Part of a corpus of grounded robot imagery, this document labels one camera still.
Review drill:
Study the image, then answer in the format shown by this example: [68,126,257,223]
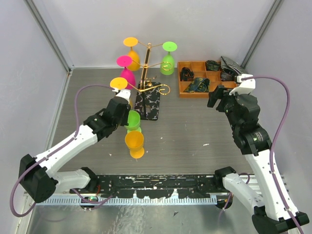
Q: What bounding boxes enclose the green goblet back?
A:
[125,110,141,133]

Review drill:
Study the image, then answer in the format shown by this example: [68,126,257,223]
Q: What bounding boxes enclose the green goblet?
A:
[125,110,141,133]
[160,41,177,76]

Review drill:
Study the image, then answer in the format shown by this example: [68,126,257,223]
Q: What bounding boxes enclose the orange goblet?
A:
[109,77,134,108]
[123,37,140,71]
[125,131,145,159]

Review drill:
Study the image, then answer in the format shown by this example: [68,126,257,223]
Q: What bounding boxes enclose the pink plastic goblet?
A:
[117,55,136,90]

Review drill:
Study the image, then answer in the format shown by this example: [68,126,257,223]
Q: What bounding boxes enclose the green goblet front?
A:
[160,41,177,76]

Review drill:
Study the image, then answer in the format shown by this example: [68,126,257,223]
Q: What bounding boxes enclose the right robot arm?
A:
[207,85,310,234]

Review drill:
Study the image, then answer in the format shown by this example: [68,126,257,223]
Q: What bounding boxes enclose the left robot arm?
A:
[19,94,131,203]

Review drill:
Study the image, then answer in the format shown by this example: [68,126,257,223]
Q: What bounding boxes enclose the blue yellow floral tie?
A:
[184,77,210,93]

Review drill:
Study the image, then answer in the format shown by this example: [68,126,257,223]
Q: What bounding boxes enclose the dark patterned rolled tie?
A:
[220,68,236,81]

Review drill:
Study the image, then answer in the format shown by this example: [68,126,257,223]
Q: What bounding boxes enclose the dark green floral tie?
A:
[205,60,220,72]

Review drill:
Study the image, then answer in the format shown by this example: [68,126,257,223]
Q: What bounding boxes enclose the wooden compartment tray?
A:
[176,60,240,99]

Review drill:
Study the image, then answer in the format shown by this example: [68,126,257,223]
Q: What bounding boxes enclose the black white striped cloth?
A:
[220,56,247,75]

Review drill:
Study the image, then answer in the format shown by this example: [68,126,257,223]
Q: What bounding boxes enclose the black orange rolled tie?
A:
[180,67,195,81]

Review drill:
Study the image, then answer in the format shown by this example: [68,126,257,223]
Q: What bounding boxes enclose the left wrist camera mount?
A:
[113,88,131,102]

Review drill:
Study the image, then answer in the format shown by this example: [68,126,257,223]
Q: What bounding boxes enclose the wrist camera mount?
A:
[229,74,256,96]
[113,88,131,102]

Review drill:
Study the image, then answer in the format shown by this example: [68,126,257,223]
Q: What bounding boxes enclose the gold wire wine glass rack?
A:
[131,43,171,121]

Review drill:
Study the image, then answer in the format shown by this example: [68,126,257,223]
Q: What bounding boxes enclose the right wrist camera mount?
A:
[229,74,256,96]

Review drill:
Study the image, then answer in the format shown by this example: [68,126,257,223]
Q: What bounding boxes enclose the grey slotted cable duct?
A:
[40,195,217,206]

